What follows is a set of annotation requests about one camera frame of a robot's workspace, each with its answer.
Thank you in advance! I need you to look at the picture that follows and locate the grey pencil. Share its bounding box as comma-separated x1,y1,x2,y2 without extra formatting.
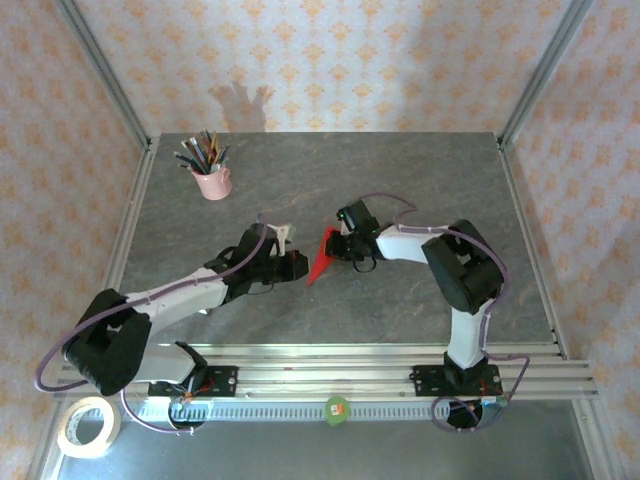
179,140,202,170

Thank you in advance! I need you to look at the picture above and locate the base wiring bundle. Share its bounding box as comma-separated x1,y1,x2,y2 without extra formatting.
164,387,211,435
443,394,507,434

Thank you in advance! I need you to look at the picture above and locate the green round sticker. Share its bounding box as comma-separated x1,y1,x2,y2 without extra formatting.
323,394,350,427

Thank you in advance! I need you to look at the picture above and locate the pink pencil cup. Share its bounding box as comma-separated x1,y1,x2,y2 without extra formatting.
192,164,234,201

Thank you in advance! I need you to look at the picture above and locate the masking tape roll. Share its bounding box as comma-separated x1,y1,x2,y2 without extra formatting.
56,397,123,459

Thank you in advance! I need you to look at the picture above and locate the aluminium table side rail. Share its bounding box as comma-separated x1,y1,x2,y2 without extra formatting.
497,139,569,361
82,139,159,361

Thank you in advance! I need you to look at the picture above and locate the red square paper sheet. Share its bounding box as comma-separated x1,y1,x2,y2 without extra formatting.
305,227,342,287

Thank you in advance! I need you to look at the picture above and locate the aluminium frame post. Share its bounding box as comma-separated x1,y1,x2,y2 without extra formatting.
498,0,597,151
52,0,154,151

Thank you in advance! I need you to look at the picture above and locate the slotted grey cable duct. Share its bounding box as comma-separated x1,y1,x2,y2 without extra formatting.
122,402,451,422

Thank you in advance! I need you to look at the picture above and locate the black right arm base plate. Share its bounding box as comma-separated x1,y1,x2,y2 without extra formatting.
410,364,502,399

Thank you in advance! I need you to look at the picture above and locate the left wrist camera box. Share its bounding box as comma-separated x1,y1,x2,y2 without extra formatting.
272,223,297,257

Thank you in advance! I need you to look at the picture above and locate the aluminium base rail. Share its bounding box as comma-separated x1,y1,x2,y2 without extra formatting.
53,343,600,401

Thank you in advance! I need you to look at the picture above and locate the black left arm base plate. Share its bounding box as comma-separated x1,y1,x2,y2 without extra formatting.
148,366,239,399

